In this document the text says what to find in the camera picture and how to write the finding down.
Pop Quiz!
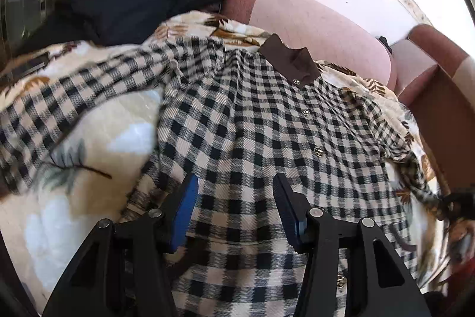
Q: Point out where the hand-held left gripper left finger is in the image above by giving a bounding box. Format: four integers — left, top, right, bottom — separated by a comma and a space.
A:
42, 173, 201, 317

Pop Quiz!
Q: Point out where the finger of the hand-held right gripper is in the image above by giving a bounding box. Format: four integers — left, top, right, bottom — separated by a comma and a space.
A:
443, 185, 475, 221

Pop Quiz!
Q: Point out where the black and beige checkered shirt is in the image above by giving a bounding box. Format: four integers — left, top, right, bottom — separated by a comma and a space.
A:
0, 33, 451, 317

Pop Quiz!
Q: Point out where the small black object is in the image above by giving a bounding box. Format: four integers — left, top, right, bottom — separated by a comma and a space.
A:
376, 36, 393, 54

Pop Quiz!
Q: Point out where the pink and maroon sofa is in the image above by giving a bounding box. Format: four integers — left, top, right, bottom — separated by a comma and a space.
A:
219, 0, 475, 199

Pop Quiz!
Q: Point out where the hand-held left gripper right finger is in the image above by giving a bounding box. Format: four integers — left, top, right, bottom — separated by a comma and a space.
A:
272, 173, 433, 317

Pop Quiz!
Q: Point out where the leaf print blanket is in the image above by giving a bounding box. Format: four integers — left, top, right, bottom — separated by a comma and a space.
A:
0, 10, 464, 303

